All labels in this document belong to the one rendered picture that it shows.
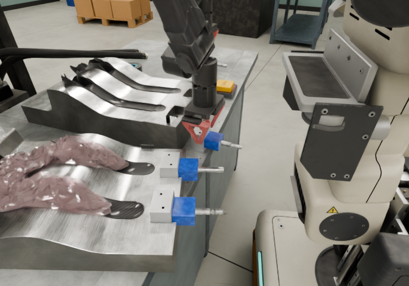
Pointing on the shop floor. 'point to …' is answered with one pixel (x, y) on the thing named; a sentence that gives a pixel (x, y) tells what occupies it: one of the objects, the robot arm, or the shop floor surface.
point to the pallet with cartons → (114, 2)
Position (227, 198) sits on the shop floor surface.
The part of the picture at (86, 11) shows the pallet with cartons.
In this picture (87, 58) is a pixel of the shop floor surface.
